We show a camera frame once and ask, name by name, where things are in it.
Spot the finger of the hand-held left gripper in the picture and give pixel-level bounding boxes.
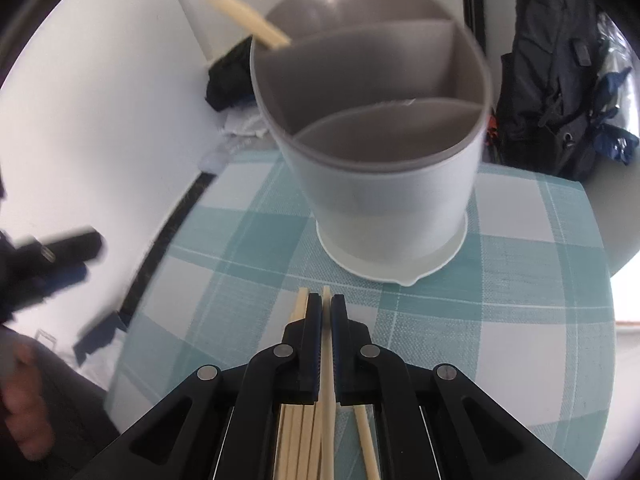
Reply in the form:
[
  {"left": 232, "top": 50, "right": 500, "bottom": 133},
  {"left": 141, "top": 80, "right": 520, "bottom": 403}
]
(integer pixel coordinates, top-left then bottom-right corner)
[
  {"left": 35, "top": 229, "right": 104, "bottom": 263},
  {"left": 30, "top": 261, "right": 91, "bottom": 302}
]

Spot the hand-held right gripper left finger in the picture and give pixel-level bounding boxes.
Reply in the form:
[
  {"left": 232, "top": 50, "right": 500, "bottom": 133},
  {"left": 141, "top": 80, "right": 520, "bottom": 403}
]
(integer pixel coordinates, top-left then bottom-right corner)
[{"left": 75, "top": 292, "right": 323, "bottom": 480}]

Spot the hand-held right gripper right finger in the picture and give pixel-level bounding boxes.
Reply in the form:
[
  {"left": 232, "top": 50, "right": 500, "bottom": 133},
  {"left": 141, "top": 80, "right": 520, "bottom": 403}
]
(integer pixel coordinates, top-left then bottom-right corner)
[{"left": 330, "top": 294, "right": 571, "bottom": 480}]

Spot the light wooden chopstick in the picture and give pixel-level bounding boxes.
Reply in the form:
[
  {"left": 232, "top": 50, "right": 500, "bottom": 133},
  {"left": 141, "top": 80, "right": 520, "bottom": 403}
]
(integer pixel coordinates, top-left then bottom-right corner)
[
  {"left": 321, "top": 286, "right": 337, "bottom": 480},
  {"left": 209, "top": 0, "right": 292, "bottom": 51},
  {"left": 352, "top": 406, "right": 383, "bottom": 480}
]

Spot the pile of wooden chopsticks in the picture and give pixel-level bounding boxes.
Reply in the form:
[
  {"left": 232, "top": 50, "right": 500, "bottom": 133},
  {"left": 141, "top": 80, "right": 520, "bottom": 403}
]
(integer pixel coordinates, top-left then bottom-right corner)
[{"left": 272, "top": 287, "right": 323, "bottom": 480}]

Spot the white grey utensil holder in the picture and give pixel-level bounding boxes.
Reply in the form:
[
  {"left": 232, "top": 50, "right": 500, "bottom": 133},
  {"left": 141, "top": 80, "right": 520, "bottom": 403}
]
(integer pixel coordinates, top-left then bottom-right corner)
[{"left": 249, "top": 0, "right": 493, "bottom": 286}]

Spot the person's left hand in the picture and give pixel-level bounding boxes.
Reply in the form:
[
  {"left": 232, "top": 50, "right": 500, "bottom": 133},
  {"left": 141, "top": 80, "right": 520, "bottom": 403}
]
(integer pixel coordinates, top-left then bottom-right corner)
[{"left": 0, "top": 345, "right": 56, "bottom": 461}]

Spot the teal checked tablecloth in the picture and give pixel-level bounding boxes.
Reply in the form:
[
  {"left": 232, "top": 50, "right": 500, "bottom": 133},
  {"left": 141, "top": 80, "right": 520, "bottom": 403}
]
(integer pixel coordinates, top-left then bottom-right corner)
[{"left": 102, "top": 147, "right": 618, "bottom": 480}]

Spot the person's grey clothing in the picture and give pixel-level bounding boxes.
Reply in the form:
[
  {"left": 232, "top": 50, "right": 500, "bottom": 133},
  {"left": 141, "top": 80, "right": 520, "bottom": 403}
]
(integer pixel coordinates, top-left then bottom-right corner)
[{"left": 35, "top": 345, "right": 121, "bottom": 480}]

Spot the white plastic bag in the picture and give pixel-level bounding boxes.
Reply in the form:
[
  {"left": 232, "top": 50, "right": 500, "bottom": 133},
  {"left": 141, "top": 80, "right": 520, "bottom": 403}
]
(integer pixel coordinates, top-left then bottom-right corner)
[{"left": 217, "top": 105, "right": 271, "bottom": 138}]

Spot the black jacket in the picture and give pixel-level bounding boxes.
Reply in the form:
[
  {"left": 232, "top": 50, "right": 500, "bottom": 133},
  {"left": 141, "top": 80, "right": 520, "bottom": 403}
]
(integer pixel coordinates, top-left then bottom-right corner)
[{"left": 205, "top": 35, "right": 258, "bottom": 111}]

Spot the black backpack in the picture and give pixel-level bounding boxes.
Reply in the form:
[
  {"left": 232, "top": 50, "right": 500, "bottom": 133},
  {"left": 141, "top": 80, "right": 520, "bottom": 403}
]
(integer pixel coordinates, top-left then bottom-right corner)
[{"left": 492, "top": 0, "right": 608, "bottom": 181}]

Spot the silver blue folded umbrella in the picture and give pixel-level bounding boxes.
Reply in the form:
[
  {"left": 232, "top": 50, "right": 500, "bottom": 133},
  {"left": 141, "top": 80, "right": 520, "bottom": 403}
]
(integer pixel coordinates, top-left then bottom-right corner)
[{"left": 592, "top": 7, "right": 640, "bottom": 166}]

